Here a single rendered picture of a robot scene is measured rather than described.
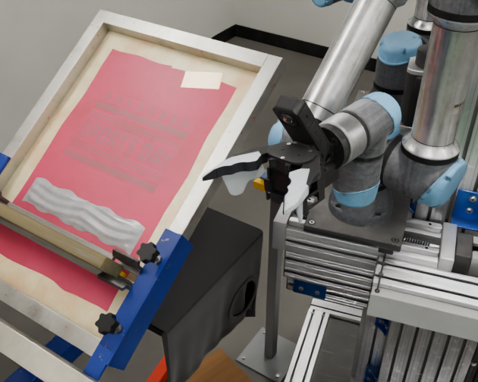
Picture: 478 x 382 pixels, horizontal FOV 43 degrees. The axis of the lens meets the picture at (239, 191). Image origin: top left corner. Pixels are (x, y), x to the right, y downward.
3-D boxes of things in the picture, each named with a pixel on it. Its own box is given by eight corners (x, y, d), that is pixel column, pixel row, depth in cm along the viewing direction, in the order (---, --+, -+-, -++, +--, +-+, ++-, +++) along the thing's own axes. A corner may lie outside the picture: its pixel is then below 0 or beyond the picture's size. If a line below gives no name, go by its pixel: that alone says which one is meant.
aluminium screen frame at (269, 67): (106, 17, 170) (100, 8, 167) (286, 67, 144) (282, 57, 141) (-58, 261, 150) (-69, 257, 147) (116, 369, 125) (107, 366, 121)
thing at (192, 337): (238, 303, 208) (238, 223, 187) (259, 314, 205) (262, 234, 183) (152, 401, 178) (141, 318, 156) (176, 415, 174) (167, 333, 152)
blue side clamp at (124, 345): (176, 237, 135) (163, 226, 129) (193, 245, 133) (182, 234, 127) (106, 360, 127) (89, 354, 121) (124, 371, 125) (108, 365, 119)
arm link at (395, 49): (365, 81, 176) (371, 36, 168) (391, 67, 183) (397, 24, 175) (400, 95, 169) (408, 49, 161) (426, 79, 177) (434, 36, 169)
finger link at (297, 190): (309, 242, 77) (311, 203, 85) (307, 204, 74) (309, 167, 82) (284, 242, 78) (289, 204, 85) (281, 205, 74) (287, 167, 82)
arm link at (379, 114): (400, 141, 102) (409, 96, 96) (363, 168, 95) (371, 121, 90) (361, 125, 106) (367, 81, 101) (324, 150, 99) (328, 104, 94)
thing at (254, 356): (262, 327, 276) (268, 152, 218) (304, 349, 266) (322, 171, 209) (235, 361, 261) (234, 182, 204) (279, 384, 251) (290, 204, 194)
